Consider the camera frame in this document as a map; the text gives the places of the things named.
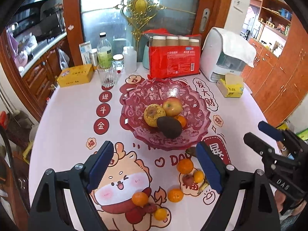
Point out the yellow tissue box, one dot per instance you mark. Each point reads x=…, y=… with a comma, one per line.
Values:
x=231, y=89

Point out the frosted glass door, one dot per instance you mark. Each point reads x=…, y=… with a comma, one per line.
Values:
x=103, y=9

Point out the wooden open shelf unit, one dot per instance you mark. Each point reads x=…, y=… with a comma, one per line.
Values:
x=274, y=24

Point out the wooden tall cabinet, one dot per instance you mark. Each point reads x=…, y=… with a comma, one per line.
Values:
x=284, y=81

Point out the white squeeze bottle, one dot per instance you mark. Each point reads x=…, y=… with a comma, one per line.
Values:
x=130, y=60

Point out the blue white carton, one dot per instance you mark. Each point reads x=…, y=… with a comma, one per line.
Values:
x=85, y=53

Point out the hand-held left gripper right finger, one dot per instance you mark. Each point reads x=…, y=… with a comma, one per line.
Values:
x=209, y=168

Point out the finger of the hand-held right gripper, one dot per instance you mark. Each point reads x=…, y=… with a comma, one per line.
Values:
x=257, y=144
x=270, y=130

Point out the red container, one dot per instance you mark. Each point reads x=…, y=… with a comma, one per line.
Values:
x=3, y=120

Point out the clear bottle green label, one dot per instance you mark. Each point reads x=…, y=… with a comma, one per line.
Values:
x=104, y=53

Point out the person's right hand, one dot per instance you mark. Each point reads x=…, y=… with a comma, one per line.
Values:
x=279, y=198

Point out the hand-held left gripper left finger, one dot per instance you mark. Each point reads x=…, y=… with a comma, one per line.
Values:
x=101, y=168

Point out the white countertop appliance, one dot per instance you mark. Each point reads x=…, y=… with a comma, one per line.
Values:
x=211, y=57

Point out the dark woven basket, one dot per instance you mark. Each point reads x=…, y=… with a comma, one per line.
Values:
x=18, y=130

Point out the red lychee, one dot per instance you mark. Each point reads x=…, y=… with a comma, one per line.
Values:
x=187, y=180
x=150, y=207

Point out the gold door ornament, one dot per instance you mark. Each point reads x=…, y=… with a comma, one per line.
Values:
x=140, y=4

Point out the yellow tin box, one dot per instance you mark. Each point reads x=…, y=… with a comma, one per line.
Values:
x=74, y=75

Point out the red pack of paper cups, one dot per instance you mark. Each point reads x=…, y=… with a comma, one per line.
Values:
x=174, y=62

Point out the wooden kitchen base cabinet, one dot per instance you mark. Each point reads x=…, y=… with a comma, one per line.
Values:
x=41, y=77

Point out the clear plastic bag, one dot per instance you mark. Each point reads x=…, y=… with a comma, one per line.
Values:
x=63, y=60

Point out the printed cartoon tablecloth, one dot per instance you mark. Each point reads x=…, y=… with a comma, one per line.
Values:
x=72, y=115

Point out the red yellow apple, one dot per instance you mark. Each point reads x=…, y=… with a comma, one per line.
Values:
x=172, y=105

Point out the small orange mandarin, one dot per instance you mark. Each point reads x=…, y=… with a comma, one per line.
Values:
x=182, y=120
x=139, y=198
x=175, y=195
x=198, y=176
x=160, y=214
x=185, y=166

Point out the yellow brown pear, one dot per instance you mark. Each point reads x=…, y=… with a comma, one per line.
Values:
x=154, y=114

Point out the range hood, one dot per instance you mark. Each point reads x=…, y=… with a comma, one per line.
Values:
x=36, y=16

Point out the small glass jar white lid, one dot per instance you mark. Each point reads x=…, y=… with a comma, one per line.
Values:
x=118, y=61

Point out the red glass fruit bowl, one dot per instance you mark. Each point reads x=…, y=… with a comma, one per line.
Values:
x=144, y=93

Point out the ribbed glass tumbler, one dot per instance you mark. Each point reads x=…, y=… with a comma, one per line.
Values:
x=107, y=74

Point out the dark avocado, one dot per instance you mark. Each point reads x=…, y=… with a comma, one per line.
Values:
x=169, y=126

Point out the white light switch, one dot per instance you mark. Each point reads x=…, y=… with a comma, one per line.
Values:
x=240, y=3

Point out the yellow green bag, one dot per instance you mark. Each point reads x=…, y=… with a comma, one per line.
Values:
x=302, y=135

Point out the overripe dark banana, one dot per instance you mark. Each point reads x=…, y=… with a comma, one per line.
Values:
x=192, y=152

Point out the white towel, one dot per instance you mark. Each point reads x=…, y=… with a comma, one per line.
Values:
x=235, y=45

